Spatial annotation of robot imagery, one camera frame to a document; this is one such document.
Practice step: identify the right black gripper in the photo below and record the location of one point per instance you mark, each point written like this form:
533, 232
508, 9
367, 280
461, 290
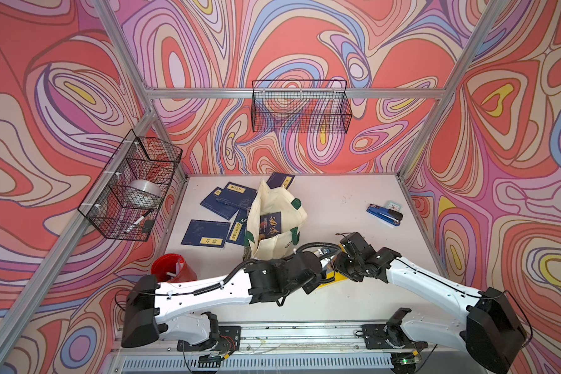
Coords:
339, 266

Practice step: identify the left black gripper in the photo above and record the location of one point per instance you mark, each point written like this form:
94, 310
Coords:
317, 281

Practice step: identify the dark portrait cover book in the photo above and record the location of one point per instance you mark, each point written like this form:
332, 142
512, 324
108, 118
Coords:
270, 225

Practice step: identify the blue book vertical yellow label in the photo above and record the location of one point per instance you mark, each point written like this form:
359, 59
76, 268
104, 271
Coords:
237, 231

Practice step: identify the cream canvas bag green handles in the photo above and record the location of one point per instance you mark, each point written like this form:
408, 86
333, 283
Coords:
293, 218

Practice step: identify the yellow cartoon cover book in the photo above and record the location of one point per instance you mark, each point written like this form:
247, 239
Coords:
330, 277

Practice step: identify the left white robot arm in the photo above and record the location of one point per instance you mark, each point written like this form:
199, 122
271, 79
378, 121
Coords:
157, 310

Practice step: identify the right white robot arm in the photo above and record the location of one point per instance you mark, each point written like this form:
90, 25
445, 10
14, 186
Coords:
481, 323

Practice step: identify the blue stapler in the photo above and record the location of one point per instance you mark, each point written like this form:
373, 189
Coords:
390, 216

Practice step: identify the navy book under stack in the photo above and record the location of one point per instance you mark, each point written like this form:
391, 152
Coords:
223, 210

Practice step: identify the navy book top yellow label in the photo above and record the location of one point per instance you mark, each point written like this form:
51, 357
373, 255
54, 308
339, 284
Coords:
235, 195

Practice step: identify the red cup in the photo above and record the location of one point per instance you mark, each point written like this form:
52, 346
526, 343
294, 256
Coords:
172, 268

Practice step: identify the white marker pen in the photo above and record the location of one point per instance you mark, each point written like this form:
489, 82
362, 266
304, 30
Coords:
138, 221

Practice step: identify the silver tape roll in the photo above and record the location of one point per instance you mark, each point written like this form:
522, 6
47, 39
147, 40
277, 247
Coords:
142, 194

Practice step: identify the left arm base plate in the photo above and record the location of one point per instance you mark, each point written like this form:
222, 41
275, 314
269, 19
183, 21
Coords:
226, 340

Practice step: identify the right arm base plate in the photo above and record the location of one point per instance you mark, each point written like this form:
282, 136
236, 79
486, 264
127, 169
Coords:
378, 337

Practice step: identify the left black wire basket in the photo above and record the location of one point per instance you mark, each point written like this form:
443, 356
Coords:
137, 157

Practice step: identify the black wire basket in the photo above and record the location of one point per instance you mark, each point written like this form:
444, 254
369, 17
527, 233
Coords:
300, 106
137, 157

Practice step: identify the back black wire basket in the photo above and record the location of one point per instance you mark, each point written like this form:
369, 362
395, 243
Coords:
300, 106

